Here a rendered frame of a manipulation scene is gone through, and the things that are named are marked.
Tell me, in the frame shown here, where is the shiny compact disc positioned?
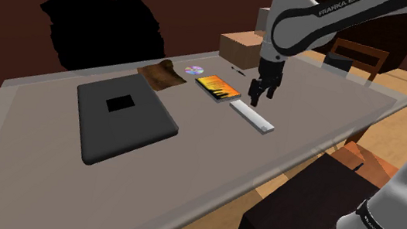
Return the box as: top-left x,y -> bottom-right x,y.
183,63 -> 205,77

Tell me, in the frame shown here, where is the brown cardboard box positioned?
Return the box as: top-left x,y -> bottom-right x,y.
216,27 -> 267,73

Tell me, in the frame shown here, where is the orange and black book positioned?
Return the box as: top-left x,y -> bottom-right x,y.
192,72 -> 245,107

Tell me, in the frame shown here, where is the brown crumpled cloth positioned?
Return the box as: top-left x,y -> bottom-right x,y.
135,56 -> 190,96

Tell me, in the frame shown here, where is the dark grey closed laptop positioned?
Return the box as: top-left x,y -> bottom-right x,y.
68,67 -> 186,175

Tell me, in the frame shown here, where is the pale cardboard box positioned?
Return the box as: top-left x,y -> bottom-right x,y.
253,5 -> 272,39

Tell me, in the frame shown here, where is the small black box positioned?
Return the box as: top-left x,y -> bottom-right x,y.
322,50 -> 355,74

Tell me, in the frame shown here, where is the dark robot stand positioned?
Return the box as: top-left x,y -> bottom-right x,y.
234,144 -> 384,229

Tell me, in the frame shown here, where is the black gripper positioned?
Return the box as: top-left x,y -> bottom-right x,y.
245,56 -> 286,111

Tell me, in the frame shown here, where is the brown wooden chair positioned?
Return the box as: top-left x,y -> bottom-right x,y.
326,36 -> 392,85

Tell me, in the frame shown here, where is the white remote control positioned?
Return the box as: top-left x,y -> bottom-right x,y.
226,97 -> 279,137

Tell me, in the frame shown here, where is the grey table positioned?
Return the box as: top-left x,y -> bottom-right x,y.
0,23 -> 407,229

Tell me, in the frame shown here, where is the black pen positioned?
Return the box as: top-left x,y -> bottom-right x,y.
229,65 -> 248,78

